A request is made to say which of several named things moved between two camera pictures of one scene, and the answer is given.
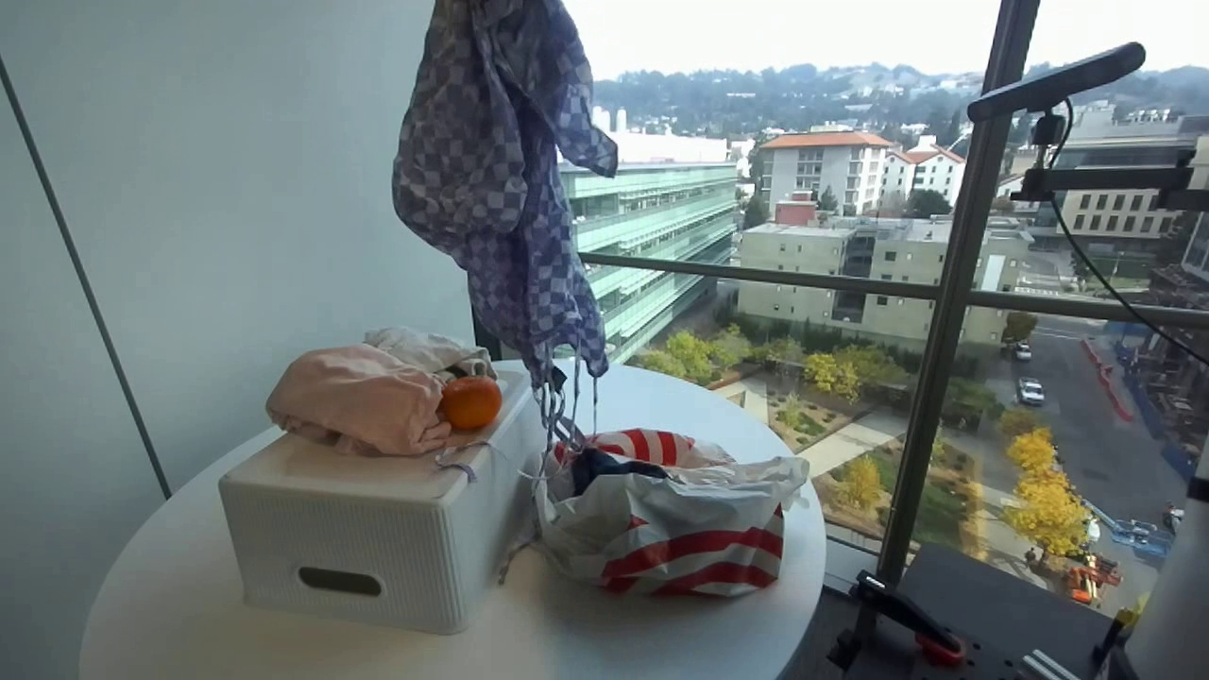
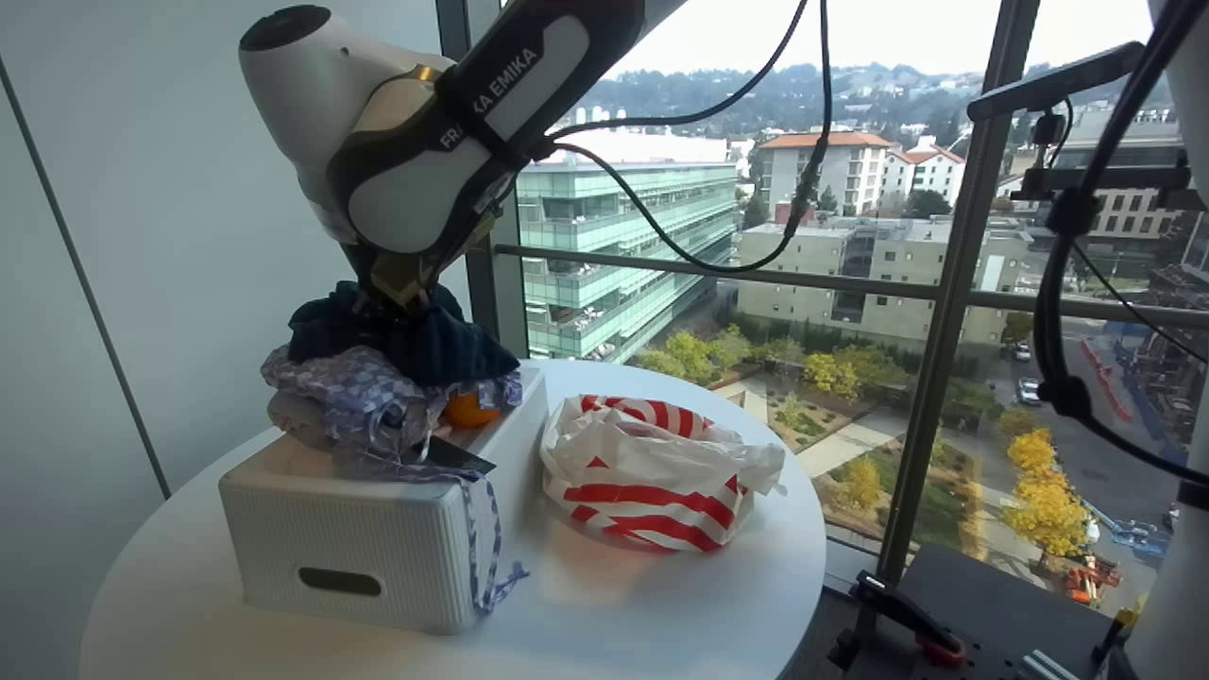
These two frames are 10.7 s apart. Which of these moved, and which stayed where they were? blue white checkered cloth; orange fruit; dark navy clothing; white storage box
Moved: blue white checkered cloth; dark navy clothing
Stayed: white storage box; orange fruit
